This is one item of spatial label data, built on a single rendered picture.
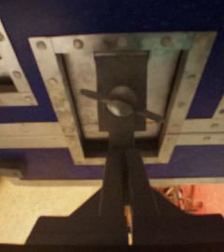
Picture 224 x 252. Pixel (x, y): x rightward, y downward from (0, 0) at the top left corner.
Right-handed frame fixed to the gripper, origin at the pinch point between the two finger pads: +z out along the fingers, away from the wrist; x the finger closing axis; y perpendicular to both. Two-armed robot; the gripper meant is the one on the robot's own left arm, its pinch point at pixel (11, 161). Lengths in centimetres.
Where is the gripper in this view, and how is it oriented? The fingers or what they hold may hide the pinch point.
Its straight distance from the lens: 30.1
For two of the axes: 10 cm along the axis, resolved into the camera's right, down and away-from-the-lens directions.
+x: 0.0, -7.6, 6.5
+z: 9.9, 0.9, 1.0
